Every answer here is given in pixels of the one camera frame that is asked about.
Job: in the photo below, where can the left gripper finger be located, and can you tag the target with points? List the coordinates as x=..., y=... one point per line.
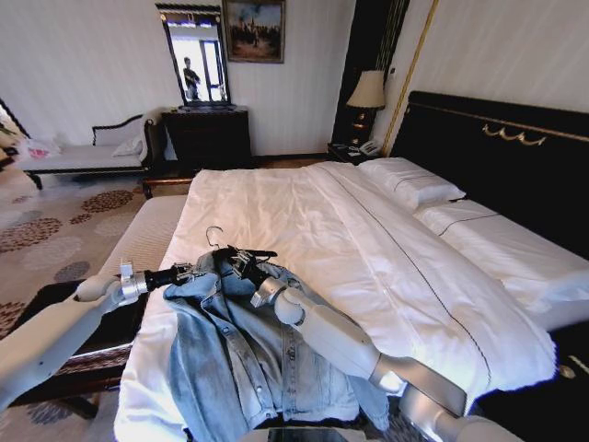
x=194, y=278
x=192, y=268

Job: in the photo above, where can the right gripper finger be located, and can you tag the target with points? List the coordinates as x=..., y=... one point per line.
x=230, y=268
x=248, y=254

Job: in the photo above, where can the black clothes hanger metal hook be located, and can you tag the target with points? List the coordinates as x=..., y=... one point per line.
x=268, y=253

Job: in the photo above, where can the blue denim jacket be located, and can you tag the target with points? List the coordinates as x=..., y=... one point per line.
x=221, y=350

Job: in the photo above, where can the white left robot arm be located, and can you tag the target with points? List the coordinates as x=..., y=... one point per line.
x=46, y=340

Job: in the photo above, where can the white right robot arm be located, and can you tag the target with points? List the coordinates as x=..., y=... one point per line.
x=331, y=331

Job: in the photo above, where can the black flat item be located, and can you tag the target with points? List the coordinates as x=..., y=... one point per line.
x=115, y=322

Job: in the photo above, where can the white duvet thin dark stripe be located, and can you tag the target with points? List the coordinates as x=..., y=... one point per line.
x=322, y=230

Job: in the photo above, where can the dark wooden dresser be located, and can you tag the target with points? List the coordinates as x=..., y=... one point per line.
x=207, y=138

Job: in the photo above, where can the white cushion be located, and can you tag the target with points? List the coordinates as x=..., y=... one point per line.
x=129, y=147

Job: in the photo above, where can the dark wooden nightstand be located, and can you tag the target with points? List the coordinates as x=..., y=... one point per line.
x=341, y=155

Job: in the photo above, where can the white desk telephone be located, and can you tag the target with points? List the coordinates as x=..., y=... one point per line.
x=369, y=147

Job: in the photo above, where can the small white pillow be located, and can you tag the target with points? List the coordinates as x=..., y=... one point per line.
x=405, y=182

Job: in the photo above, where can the white pink plastic bag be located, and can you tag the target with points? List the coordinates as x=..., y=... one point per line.
x=39, y=149

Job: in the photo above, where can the person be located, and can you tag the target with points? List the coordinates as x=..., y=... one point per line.
x=189, y=79

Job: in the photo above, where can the table lamp cream shade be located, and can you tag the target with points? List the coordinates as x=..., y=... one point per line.
x=368, y=89

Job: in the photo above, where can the dark framed mirror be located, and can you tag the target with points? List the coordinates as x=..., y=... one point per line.
x=202, y=55

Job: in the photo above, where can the framed landscape painting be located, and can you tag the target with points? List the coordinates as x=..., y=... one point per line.
x=253, y=32

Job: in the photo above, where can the large white pillow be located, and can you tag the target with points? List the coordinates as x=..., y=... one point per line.
x=497, y=244

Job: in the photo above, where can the white chaise lounge dark frame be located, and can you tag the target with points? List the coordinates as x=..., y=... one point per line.
x=78, y=159

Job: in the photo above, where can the dark slanted wooden frame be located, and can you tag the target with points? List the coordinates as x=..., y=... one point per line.
x=14, y=117

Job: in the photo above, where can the black wall panel gold stripes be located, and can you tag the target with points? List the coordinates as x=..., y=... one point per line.
x=368, y=37

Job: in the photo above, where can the gold wall trim strip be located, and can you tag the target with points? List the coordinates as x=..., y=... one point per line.
x=416, y=60

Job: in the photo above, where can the black gold-trimmed bed frame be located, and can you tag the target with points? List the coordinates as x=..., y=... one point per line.
x=506, y=161

